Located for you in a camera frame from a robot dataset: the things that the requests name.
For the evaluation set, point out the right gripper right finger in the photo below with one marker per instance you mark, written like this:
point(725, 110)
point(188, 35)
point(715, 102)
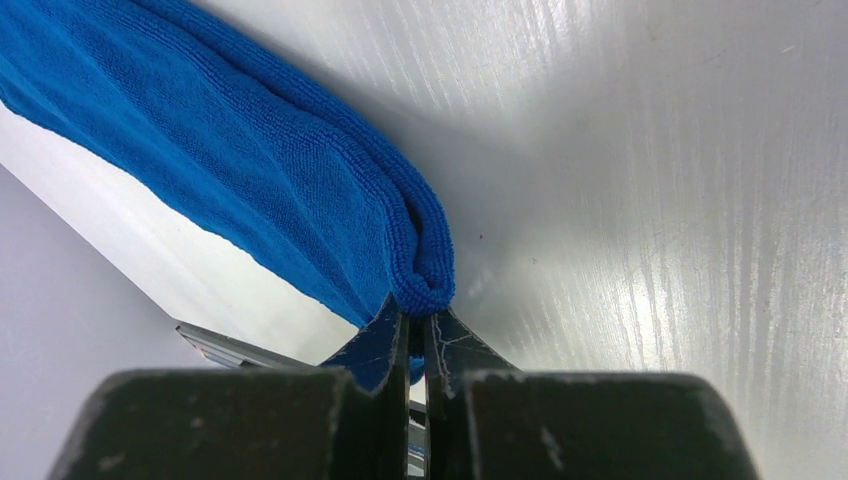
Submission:
point(487, 419)

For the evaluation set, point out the blue microfiber towel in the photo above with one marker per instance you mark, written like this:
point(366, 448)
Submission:
point(239, 141)

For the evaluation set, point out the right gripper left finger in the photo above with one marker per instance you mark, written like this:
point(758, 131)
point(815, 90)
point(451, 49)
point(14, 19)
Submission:
point(346, 418)

